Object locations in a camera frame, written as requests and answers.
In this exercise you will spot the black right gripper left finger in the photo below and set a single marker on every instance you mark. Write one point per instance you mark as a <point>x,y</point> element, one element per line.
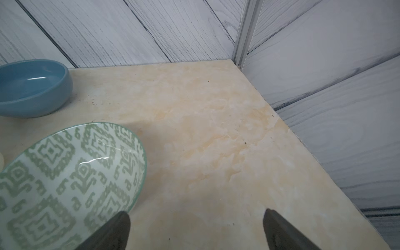
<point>111,236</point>

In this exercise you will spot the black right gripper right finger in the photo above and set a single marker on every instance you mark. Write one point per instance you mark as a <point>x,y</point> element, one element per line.
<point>282,235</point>

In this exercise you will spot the blue ceramic bowl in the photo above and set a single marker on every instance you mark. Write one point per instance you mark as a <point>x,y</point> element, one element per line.
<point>34,88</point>

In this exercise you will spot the aluminium frame post right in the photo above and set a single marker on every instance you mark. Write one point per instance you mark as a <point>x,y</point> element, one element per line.
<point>249,18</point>

